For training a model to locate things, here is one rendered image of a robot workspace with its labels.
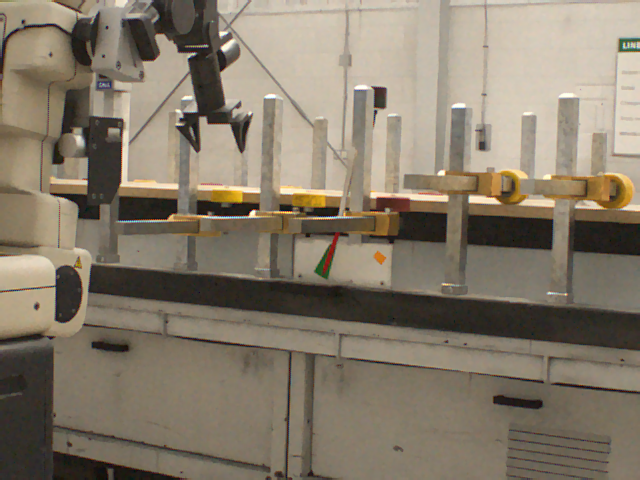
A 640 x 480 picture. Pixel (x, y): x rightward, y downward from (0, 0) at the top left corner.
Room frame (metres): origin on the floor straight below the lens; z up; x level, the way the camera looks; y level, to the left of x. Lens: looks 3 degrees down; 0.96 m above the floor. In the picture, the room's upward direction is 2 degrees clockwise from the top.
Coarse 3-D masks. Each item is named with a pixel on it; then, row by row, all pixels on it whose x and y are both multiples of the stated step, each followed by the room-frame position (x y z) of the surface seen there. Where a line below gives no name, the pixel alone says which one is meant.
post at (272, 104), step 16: (272, 96) 3.06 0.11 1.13; (272, 112) 3.05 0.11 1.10; (272, 128) 3.05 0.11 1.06; (272, 144) 3.05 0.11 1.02; (272, 160) 3.05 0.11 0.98; (272, 176) 3.05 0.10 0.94; (272, 192) 3.05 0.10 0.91; (272, 208) 3.05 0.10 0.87; (272, 240) 3.05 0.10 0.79; (272, 256) 3.06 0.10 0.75
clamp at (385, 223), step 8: (344, 216) 2.93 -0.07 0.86; (352, 216) 2.92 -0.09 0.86; (360, 216) 2.91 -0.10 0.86; (368, 216) 2.89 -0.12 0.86; (376, 216) 2.88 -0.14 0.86; (384, 216) 2.87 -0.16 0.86; (392, 216) 2.88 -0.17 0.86; (376, 224) 2.88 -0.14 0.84; (384, 224) 2.87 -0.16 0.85; (392, 224) 2.88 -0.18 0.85; (352, 232) 2.92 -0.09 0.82; (360, 232) 2.91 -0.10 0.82; (368, 232) 2.89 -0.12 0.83; (376, 232) 2.88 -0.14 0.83; (384, 232) 2.87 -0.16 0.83; (392, 232) 2.89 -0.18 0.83
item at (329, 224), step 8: (296, 224) 2.63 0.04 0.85; (304, 224) 2.64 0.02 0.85; (312, 224) 2.67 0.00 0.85; (320, 224) 2.69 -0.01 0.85; (328, 224) 2.72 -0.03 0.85; (336, 224) 2.75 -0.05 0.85; (344, 224) 2.77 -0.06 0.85; (352, 224) 2.80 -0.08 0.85; (360, 224) 2.83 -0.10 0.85; (368, 224) 2.86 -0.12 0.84; (400, 224) 2.99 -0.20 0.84; (296, 232) 2.63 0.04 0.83; (304, 232) 2.64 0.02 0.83; (312, 232) 2.67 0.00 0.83
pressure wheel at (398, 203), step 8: (376, 200) 2.98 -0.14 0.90; (384, 200) 2.95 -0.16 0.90; (392, 200) 2.95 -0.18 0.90; (400, 200) 2.95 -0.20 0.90; (408, 200) 2.97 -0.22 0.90; (376, 208) 2.98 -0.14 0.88; (384, 208) 2.95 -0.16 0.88; (392, 208) 2.95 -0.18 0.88; (400, 208) 2.95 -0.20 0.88; (408, 208) 2.97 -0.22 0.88; (392, 240) 2.98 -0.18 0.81
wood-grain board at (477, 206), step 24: (72, 192) 3.62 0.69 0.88; (120, 192) 3.52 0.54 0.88; (144, 192) 3.48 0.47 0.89; (168, 192) 3.43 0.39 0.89; (288, 192) 3.36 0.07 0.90; (336, 192) 3.65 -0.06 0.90; (528, 216) 2.88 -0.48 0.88; (552, 216) 2.84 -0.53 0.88; (576, 216) 2.81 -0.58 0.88; (600, 216) 2.78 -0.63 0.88; (624, 216) 2.75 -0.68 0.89
